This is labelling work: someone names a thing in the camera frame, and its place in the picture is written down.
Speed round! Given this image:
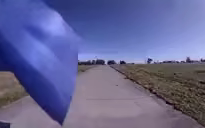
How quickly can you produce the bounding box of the row of trees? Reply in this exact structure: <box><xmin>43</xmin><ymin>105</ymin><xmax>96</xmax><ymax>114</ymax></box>
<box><xmin>77</xmin><ymin>58</ymin><xmax>128</xmax><ymax>66</ymax></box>
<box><xmin>146</xmin><ymin>56</ymin><xmax>205</xmax><ymax>65</ymax></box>

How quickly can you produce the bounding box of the grey concrete path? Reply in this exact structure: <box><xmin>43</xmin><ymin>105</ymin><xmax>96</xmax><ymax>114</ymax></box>
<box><xmin>0</xmin><ymin>64</ymin><xmax>204</xmax><ymax>128</ymax></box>

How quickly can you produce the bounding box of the blue cloth flag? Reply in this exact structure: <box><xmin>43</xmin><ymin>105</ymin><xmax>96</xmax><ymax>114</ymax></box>
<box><xmin>0</xmin><ymin>0</ymin><xmax>80</xmax><ymax>126</ymax></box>

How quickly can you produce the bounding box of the dry grass field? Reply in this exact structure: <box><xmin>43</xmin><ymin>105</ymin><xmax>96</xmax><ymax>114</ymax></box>
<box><xmin>109</xmin><ymin>62</ymin><xmax>205</xmax><ymax>128</ymax></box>
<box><xmin>0</xmin><ymin>64</ymin><xmax>98</xmax><ymax>113</ymax></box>

